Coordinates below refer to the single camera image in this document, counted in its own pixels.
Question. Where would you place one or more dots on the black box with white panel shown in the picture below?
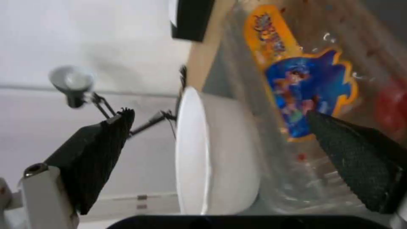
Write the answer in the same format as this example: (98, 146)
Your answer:
(190, 19)

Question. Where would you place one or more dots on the white round bowl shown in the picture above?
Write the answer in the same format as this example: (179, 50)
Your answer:
(210, 150)

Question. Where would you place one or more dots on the red object inside bag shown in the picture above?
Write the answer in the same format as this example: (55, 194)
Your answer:
(392, 105)

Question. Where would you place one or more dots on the clear printed plastic takeout bag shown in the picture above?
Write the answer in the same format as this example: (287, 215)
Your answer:
(305, 95)

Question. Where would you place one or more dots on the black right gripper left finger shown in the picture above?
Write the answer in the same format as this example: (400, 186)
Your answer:
(95, 152)

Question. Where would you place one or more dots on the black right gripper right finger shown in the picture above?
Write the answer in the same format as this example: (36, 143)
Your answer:
(353, 152)

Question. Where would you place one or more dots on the grey desk lamp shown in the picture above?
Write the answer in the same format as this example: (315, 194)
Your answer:
(79, 86)

